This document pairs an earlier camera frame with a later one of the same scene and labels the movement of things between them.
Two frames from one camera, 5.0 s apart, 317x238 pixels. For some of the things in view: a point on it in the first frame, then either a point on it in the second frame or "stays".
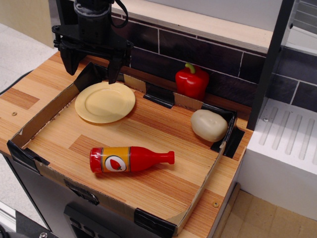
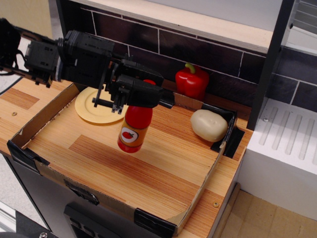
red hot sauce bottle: (126, 158) -> (135, 124)
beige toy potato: (208, 125) stays
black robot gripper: (93, 33) -> (86, 60)
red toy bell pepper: (191, 84) stays
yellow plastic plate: (105, 103) stays
